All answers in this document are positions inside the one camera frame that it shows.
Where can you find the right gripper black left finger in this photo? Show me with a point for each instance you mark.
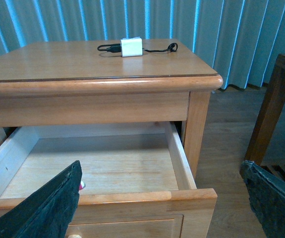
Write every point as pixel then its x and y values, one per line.
pixel 47 212

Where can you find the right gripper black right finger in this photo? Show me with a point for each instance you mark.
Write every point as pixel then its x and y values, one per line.
pixel 266 197

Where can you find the pink marker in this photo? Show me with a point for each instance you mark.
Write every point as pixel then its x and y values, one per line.
pixel 82 185

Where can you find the wooden drawer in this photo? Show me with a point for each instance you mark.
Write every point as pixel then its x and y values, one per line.
pixel 138 183

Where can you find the wooden nightstand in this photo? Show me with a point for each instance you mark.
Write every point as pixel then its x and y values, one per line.
pixel 60 83

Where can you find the dark wooden furniture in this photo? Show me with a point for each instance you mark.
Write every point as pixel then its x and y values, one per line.
pixel 267 143

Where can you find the light green curtain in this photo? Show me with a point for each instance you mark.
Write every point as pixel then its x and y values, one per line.
pixel 240 39

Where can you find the white power adapter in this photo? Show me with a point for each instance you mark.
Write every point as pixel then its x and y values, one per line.
pixel 131 47

